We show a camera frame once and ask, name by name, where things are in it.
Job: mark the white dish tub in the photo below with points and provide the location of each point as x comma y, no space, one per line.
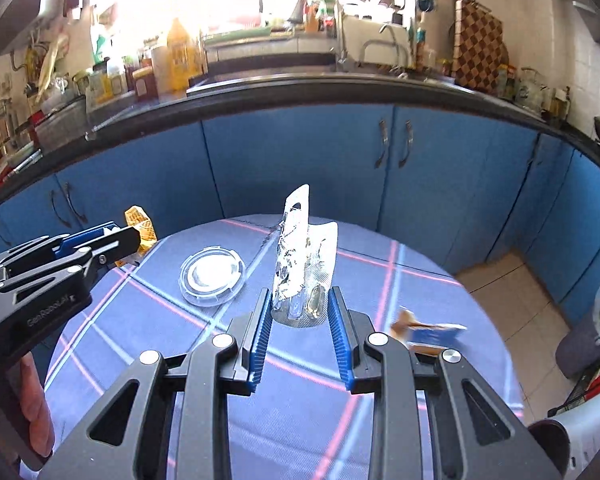
365,30

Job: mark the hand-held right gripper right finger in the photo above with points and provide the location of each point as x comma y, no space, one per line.
344,340

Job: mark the clear round plastic lid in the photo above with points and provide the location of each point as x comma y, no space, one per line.
212,275

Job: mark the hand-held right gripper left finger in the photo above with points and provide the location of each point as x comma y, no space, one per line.
257,340

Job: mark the grey trash bin with liner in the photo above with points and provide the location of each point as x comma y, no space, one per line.
577,355

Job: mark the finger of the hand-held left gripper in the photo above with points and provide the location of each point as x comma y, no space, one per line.
80,241
105,252

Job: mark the black metal rack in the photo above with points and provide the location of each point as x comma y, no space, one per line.
580,392

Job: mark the checkered wooden cutting board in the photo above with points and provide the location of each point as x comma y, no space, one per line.
480,50

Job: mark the clear plastic blister pack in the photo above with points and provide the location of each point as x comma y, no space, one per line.
300,260

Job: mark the metal canister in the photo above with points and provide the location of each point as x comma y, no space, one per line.
2,130

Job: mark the blue plaid tablecloth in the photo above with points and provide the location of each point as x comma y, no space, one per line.
380,280

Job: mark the yellow wrapper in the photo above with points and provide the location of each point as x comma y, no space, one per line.
140,222

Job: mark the yellow jar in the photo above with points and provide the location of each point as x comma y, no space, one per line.
100,87

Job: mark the torn blue white carton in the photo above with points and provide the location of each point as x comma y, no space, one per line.
432,335

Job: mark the blue kitchen cabinets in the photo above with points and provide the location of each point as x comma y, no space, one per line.
305,160

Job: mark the person's left hand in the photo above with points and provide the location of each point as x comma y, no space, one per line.
36,410

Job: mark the black kitchen countertop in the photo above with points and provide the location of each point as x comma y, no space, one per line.
280,92

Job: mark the white air purifier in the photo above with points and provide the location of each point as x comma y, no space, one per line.
595,440

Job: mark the pale green kettle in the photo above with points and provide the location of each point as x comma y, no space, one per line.
530,90

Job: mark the yellow oil bottle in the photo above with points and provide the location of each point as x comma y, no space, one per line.
180,55

